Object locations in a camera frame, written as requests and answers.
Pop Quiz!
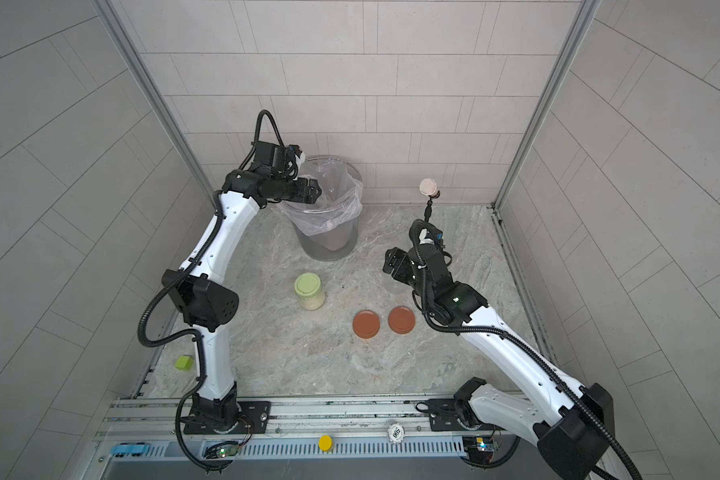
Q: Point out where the red jar lid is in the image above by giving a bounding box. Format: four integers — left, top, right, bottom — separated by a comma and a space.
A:
388, 306, 416, 335
352, 310, 381, 339

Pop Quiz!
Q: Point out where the green lidded rice jar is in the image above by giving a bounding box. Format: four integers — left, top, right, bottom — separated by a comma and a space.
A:
294, 272, 326, 311

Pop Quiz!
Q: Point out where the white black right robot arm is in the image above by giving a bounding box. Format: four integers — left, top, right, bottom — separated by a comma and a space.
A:
382, 245, 615, 479

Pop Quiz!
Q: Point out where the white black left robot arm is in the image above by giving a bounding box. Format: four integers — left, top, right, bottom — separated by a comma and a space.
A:
162, 141, 321, 432

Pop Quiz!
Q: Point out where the clear plastic bin liner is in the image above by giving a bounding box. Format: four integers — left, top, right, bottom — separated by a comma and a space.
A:
277, 156, 363, 236

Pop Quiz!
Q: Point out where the metal mesh waste bin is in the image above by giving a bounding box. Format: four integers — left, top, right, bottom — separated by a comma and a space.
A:
293, 157, 361, 262

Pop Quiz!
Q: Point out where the black microphone stand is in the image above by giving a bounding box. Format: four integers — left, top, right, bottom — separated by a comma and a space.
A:
423, 196, 435, 223

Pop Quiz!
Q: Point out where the yellow round button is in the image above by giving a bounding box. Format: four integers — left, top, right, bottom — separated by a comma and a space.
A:
318, 435, 334, 452

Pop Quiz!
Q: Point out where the right circuit board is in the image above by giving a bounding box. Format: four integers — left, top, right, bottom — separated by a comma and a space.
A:
461, 437, 505, 469

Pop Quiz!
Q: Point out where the circuit board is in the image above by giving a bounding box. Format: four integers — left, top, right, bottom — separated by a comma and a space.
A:
461, 437, 505, 469
203, 440, 245, 460

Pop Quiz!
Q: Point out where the aluminium corner profile left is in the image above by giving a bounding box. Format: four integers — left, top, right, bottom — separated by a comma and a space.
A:
91, 0, 214, 202

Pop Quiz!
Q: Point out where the aluminium corner profile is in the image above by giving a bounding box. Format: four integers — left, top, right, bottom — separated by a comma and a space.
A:
91, 0, 214, 202
493, 0, 600, 214

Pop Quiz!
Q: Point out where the small green cube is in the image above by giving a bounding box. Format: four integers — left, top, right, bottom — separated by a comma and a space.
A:
174, 355, 194, 371

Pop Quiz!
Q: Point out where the left circuit board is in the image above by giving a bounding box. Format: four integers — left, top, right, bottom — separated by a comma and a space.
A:
203, 440, 245, 460

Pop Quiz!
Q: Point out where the aluminium corner profile right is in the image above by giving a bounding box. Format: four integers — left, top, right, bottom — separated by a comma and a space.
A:
493, 0, 600, 214

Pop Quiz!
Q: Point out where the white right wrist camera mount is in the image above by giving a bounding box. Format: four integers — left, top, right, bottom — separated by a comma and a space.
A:
418, 229, 444, 251

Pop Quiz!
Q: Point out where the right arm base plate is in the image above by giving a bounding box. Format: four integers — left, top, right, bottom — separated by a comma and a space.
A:
416, 398, 469, 432

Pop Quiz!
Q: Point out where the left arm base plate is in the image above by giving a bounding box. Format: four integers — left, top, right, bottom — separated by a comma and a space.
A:
181, 401, 272, 435

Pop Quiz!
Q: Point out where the black right corrugated cable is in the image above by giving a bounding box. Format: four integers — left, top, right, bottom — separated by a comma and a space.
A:
409, 218, 643, 480

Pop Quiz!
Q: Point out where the black corrugated cable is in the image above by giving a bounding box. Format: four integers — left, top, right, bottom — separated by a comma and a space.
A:
136, 109, 295, 472
409, 218, 643, 480

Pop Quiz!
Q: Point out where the black left corrugated cable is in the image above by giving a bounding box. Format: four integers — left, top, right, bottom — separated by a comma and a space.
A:
136, 109, 295, 472

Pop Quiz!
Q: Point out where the aluminium rail frame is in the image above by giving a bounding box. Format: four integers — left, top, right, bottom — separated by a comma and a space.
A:
77, 392, 613, 480

